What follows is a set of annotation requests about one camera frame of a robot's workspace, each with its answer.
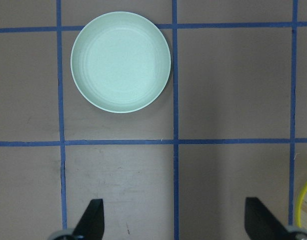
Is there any yellow-rimmed bamboo steamer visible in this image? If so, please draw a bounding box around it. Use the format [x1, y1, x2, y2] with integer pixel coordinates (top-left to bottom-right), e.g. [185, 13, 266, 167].
[295, 181, 307, 230]

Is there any light green plate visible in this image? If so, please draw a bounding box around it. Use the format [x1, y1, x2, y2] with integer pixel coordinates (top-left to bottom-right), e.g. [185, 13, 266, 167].
[70, 11, 172, 114]

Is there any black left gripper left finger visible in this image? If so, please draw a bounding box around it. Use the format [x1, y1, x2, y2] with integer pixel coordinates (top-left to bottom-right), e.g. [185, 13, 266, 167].
[72, 198, 104, 240]

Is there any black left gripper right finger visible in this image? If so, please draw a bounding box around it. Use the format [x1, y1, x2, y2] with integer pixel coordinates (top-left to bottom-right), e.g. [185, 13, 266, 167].
[244, 197, 288, 240]

